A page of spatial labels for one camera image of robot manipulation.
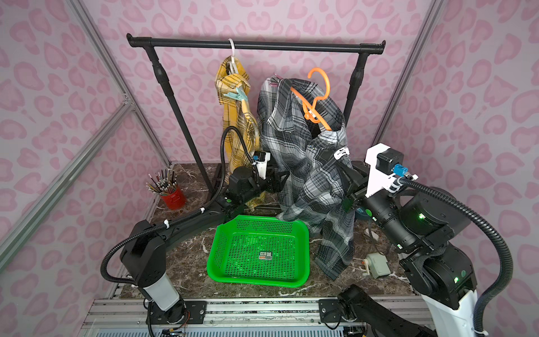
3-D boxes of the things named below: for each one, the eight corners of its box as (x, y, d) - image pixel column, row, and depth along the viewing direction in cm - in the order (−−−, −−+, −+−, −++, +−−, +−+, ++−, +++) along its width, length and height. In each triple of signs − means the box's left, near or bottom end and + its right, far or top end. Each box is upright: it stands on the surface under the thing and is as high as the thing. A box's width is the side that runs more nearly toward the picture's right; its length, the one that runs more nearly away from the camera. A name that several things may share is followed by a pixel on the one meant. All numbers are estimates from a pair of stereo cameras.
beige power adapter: (366, 278, 82) (371, 274, 78) (361, 257, 88) (365, 252, 83) (385, 278, 82) (391, 274, 78) (379, 257, 87) (384, 252, 83)
